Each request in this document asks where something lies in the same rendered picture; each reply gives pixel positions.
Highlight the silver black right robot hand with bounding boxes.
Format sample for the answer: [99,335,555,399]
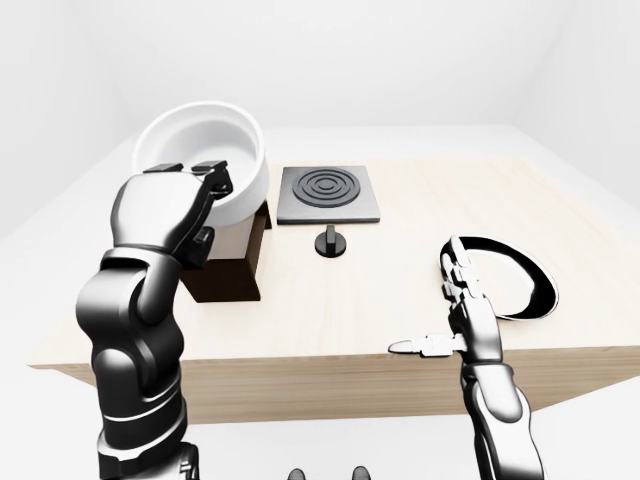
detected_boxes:
[388,235,504,365]

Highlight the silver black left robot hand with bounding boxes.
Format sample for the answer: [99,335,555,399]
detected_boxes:
[108,159,234,270]

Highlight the white bowl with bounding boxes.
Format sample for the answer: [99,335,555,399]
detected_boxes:
[131,101,270,228]

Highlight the wooden cabinet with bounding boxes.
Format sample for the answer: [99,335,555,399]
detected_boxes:
[179,199,273,304]

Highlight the white plate with dark rim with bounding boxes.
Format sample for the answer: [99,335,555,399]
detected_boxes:
[439,234,559,321]

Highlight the round black knob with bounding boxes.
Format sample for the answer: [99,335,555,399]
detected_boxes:
[314,224,349,259]

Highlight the flat dark stove plate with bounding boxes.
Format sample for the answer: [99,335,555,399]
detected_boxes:
[276,164,382,226]

